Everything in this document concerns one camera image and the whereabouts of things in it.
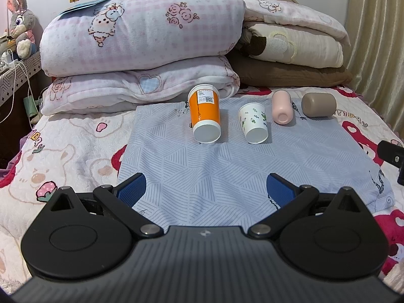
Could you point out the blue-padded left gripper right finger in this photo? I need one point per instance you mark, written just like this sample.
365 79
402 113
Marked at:
294 202

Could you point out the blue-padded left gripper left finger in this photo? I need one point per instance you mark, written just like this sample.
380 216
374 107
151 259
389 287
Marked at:
119 201

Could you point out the white floral paper cup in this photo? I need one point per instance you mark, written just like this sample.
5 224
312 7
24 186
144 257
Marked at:
253 120

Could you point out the pink plastic cup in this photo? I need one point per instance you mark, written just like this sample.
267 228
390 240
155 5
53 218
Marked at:
282 111

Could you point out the taupe plastic cup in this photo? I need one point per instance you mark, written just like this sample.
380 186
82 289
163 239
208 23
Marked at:
318 105

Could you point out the orange and white cup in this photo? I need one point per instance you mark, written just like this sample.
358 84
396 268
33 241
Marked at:
203 102

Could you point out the grey patterned cloth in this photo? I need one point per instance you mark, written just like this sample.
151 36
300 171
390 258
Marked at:
224 183

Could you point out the cartoon bear bedsheet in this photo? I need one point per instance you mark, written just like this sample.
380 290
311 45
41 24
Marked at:
85 151

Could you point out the brown pillow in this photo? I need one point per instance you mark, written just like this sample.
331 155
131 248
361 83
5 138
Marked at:
259 73

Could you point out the beige curtain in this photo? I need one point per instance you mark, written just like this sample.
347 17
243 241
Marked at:
375 55

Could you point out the cream folded blanket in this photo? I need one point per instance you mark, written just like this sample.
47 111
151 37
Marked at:
291 45

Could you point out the pink checked folded quilt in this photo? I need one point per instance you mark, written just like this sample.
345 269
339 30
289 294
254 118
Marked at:
131 52

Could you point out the patterned bedside table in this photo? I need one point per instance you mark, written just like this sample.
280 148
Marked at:
13 78

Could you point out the pink floral pillow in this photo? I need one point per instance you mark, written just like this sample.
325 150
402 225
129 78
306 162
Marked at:
289 13

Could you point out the blue booklet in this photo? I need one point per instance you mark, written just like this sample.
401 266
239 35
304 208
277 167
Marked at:
72 11

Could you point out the grey rabbit plush toy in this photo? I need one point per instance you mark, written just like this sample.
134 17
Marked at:
21 28

